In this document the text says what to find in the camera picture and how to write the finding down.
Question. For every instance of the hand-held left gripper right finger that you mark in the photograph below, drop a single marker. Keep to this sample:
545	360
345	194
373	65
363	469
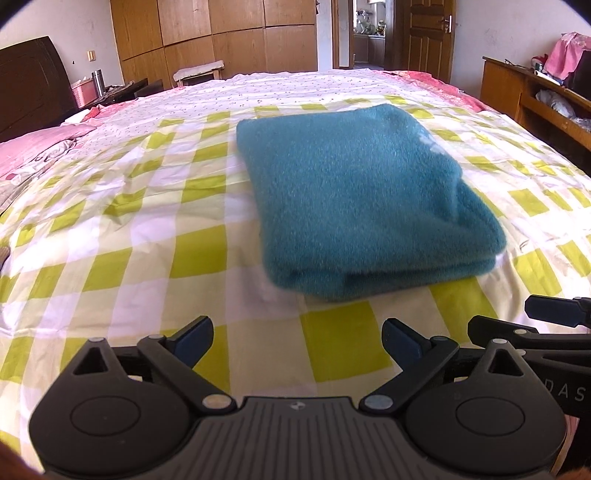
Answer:
401	344

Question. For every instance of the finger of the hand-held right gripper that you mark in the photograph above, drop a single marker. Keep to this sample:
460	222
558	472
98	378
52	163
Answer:
554	310
503	328

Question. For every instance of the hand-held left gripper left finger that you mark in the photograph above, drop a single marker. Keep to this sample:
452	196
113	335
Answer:
194	341

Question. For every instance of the teal fuzzy sweater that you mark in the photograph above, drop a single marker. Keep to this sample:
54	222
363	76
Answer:
360	198

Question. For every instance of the yellow checked bed sheet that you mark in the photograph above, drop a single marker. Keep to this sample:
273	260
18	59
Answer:
138	258

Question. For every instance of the brown bamboo mat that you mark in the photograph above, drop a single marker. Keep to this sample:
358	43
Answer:
3	254

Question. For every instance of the white cloth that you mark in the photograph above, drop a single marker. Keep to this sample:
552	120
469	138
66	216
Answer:
554	99

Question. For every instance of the wooden desk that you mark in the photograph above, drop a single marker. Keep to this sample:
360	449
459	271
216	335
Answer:
501	87

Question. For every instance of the pink pillow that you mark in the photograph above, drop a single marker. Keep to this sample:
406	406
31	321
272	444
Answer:
41	143

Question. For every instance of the pink cloth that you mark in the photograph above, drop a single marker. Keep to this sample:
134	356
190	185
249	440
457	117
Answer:
570	55

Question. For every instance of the dark nightstand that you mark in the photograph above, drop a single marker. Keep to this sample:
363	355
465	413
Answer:
138	87

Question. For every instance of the white dotted quilt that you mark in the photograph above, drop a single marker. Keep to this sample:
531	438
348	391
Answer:
277	90

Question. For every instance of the pink basket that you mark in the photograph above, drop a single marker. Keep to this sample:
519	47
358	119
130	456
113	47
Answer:
82	94

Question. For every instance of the cushioned wooden stool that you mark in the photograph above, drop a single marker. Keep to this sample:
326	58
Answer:
198	69

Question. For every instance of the metal thermos flask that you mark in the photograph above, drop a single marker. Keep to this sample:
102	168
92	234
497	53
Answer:
98	83

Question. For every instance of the wooden cabinet beyond doorway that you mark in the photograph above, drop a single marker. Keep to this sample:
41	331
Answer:
369	48

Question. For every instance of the dark wooden headboard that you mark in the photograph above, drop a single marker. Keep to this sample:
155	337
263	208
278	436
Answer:
32	87

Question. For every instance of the brown wooden door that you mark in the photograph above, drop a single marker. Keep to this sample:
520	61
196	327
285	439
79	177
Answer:
425	37

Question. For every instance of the wooden wardrobe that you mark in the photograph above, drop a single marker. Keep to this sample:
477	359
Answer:
231	41

